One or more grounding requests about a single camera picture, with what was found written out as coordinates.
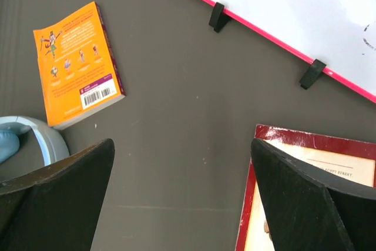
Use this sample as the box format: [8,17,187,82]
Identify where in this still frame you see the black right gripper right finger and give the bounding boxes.
[251,138,375,250]

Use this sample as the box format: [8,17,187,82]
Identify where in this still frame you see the light blue headphones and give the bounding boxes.
[1,116,70,181]

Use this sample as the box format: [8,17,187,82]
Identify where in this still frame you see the black whiteboard stand clip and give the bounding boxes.
[299,59,327,90]
[209,2,231,33]

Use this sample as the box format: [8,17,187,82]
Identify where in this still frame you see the orange paperback book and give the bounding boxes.
[33,2,126,130]

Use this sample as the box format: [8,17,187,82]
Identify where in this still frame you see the pink framed whiteboard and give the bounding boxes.
[202,0,375,101]

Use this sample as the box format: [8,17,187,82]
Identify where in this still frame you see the red bordered book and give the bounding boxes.
[235,124,375,251]

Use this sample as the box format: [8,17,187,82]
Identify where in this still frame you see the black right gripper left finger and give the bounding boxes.
[1,139,115,250]

